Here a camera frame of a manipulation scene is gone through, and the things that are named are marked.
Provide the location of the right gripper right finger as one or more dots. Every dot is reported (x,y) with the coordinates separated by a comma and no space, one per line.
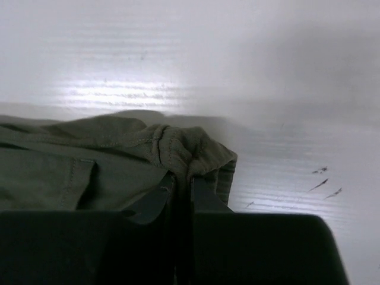
(243,248)

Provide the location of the dark green shorts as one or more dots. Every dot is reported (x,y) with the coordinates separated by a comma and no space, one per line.
(104,162)

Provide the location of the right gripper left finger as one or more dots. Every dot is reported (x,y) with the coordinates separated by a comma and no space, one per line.
(130,246)

